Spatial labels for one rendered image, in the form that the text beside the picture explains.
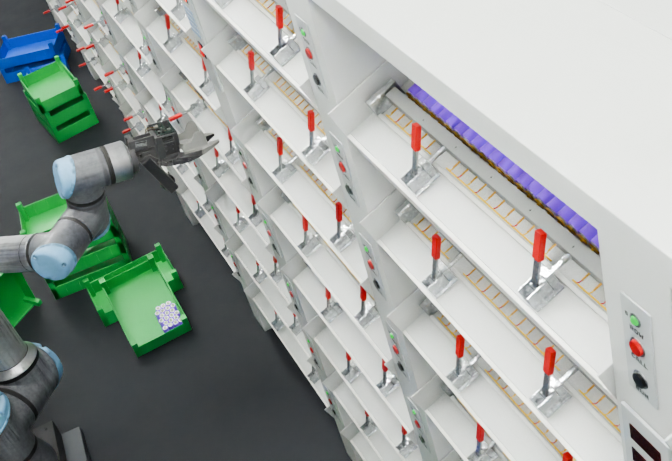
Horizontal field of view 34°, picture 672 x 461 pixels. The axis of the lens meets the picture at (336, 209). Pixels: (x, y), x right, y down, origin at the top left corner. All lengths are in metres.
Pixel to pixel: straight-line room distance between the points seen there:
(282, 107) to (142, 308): 1.88
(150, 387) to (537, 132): 2.67
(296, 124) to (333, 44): 0.49
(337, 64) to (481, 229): 0.33
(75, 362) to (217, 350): 0.51
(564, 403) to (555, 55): 0.45
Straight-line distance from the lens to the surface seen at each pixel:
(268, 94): 2.04
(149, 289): 3.80
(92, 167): 2.48
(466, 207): 1.34
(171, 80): 3.00
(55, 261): 2.47
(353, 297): 2.15
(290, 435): 3.25
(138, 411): 3.51
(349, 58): 1.49
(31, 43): 5.69
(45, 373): 3.26
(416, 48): 1.18
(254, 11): 1.89
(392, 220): 1.65
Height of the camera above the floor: 2.41
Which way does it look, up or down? 37 degrees down
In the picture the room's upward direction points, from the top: 17 degrees counter-clockwise
